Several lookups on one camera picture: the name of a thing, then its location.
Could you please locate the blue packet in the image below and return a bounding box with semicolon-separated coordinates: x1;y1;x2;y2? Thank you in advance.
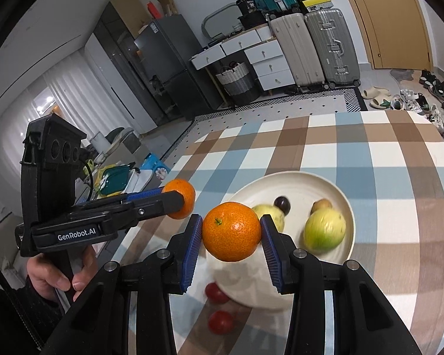
141;153;171;178

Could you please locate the white sheer curtain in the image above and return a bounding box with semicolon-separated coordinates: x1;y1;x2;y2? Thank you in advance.
0;50;134;230

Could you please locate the orange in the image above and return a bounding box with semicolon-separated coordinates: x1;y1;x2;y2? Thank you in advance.
162;179;196;220
202;202;262;262

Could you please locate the scattered pile of shoes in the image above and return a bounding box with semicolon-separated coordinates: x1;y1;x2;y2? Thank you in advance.
363;68;444;150

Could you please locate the person's left hand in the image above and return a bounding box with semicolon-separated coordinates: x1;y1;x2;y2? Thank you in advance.
27;246;98;297

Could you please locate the yellow black shoe box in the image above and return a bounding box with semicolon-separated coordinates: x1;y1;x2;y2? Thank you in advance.
301;0;334;12

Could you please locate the grey doormat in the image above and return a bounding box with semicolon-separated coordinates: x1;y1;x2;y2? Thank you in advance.
388;68;417;82

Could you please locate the small red tomato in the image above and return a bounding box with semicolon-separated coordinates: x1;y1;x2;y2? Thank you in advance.
208;311;234;334
205;283;230;304

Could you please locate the white grey woven basket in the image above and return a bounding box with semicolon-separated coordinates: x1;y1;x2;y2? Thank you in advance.
215;61;261;106

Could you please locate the grey refrigerator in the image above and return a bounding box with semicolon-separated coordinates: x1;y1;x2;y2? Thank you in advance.
133;14;223;121

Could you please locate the dark glass cabinet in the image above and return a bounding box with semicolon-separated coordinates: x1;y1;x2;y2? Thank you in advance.
94;0;161;126

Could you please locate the black cable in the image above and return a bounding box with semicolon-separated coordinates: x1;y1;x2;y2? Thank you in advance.
81;160;94;195

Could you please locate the brown longan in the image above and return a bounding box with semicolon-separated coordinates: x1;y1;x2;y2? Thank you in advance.
310;199;334;215

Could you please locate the green storage container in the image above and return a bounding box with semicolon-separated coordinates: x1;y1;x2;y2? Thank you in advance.
98;166;132;195

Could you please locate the white cylinder bin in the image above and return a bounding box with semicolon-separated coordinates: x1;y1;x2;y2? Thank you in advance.
91;133;110;154

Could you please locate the brown cardboard box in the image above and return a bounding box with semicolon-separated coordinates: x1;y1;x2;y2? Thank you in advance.
157;0;178;17

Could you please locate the dark purple plum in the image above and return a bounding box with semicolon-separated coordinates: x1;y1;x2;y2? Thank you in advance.
274;197;292;215

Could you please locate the white drawer desk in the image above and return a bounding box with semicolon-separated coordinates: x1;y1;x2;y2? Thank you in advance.
190;26;297;99

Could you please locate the beige suitcase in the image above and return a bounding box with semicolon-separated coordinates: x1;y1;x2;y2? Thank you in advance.
269;13;326;93

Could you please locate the checkered tablecloth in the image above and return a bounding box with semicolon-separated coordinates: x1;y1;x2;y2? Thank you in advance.
107;111;444;355

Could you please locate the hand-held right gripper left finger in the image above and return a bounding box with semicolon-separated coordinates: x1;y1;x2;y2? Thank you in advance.
41;214;204;355

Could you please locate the grey oval mirror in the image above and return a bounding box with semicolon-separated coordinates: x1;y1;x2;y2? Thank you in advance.
202;3;241;38

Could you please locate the yellow wooden door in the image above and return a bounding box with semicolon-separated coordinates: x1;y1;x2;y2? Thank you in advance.
335;0;432;70

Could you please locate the white wardrobe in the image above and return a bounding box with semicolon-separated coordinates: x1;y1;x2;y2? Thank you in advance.
83;35;149;134

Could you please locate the silver suitcase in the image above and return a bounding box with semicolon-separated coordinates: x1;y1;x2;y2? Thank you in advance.
304;7;361;89

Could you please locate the person's left forearm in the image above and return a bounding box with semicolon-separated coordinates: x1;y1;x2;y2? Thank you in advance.
0;277;65;355

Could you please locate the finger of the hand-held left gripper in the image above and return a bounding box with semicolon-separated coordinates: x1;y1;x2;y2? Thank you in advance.
75;187;166;208
71;191;186;230

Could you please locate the cream round plate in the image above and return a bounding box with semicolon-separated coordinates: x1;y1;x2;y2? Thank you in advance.
211;171;356;309

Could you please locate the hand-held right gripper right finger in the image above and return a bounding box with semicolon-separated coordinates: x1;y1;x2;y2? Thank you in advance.
260;214;423;355

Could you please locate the black packet with white label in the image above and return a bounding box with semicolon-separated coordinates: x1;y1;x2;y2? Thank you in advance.
237;0;260;15

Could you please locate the yellowish guava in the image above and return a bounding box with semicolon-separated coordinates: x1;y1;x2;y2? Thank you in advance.
252;203;285;232

